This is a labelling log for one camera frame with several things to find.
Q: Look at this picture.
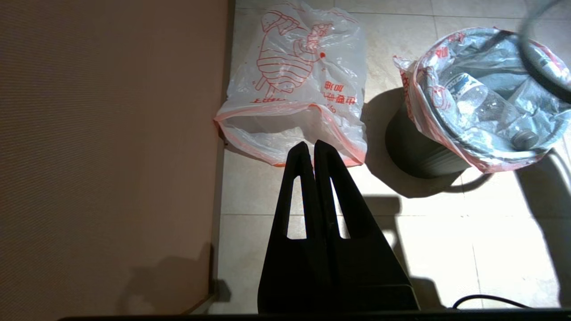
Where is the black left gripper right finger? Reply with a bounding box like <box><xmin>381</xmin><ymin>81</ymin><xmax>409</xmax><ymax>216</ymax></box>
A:
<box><xmin>314</xmin><ymin>140</ymin><xmax>420</xmax><ymax>313</ymax></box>

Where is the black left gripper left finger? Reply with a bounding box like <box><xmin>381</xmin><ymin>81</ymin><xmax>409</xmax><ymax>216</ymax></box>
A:
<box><xmin>258</xmin><ymin>142</ymin><xmax>333</xmax><ymax>313</ymax></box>

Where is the white red-printed trash bag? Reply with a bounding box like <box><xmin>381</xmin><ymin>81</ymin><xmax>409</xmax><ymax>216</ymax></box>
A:
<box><xmin>393</xmin><ymin>28</ymin><xmax>571</xmax><ymax>173</ymax></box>

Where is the grey bin rim ring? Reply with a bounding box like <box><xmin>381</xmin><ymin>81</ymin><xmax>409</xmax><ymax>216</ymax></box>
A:
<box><xmin>520</xmin><ymin>0</ymin><xmax>571</xmax><ymax>105</ymax></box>

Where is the black round trash bin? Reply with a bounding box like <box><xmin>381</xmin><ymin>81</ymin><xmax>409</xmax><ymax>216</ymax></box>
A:
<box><xmin>385</xmin><ymin>103</ymin><xmax>473</xmax><ymax>179</ymax></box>

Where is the flat white red-printed plastic bag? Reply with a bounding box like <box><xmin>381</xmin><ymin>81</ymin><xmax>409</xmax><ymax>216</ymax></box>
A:
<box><xmin>215</xmin><ymin>0</ymin><xmax>368</xmax><ymax>168</ymax></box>

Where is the clear plastic water bottle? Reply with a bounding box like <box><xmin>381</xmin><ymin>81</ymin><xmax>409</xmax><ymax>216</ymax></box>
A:
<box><xmin>446</xmin><ymin>74</ymin><xmax>540</xmax><ymax>150</ymax></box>

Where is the thin black cable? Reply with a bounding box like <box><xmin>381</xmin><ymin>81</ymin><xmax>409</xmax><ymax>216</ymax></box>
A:
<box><xmin>453</xmin><ymin>295</ymin><xmax>531</xmax><ymax>309</ymax></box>

